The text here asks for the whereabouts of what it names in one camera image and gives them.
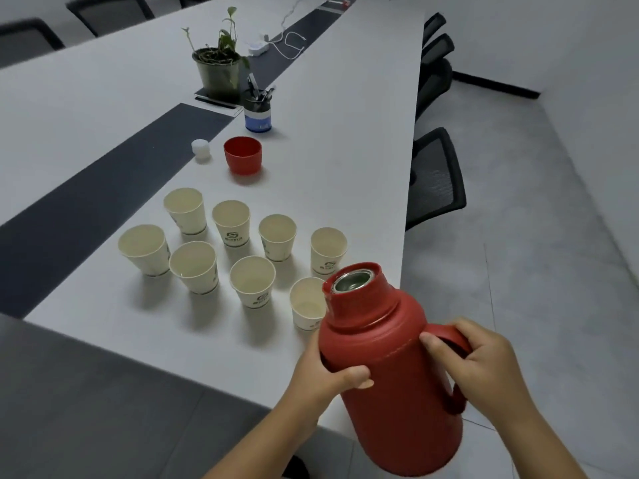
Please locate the potted green plant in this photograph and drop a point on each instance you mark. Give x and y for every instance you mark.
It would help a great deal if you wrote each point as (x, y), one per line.
(217, 82)

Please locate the white conference table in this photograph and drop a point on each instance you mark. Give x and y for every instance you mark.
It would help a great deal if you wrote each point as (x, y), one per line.
(349, 144)

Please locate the white thermos stopper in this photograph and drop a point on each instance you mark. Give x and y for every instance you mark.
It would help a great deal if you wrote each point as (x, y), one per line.
(201, 150)

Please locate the black white marker pen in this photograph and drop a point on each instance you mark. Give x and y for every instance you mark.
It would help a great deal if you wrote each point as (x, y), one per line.
(253, 84)

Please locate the black mesh pen holder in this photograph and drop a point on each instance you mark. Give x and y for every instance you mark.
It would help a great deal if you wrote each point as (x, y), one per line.
(258, 123)

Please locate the red thermos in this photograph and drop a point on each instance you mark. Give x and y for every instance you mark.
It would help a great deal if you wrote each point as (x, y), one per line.
(399, 394)

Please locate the silver utility knife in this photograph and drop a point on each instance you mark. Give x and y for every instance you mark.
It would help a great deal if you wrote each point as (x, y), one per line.
(269, 93)

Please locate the person's left forearm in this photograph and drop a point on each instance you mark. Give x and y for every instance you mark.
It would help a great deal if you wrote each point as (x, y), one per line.
(259, 448)

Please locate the person's left hand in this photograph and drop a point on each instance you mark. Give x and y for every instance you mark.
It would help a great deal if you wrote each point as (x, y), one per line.
(309, 384)

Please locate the white power strip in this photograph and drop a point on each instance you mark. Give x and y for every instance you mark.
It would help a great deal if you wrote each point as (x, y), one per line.
(258, 48)

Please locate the white paper cup blue print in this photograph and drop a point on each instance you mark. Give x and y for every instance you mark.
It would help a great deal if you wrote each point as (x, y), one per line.
(185, 214)
(252, 279)
(230, 216)
(328, 246)
(145, 249)
(193, 266)
(277, 234)

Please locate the red thermos lid cup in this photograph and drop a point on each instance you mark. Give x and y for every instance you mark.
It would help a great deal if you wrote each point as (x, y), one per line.
(243, 164)

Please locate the person's right hand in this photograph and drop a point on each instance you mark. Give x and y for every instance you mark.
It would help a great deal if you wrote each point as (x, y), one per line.
(494, 379)

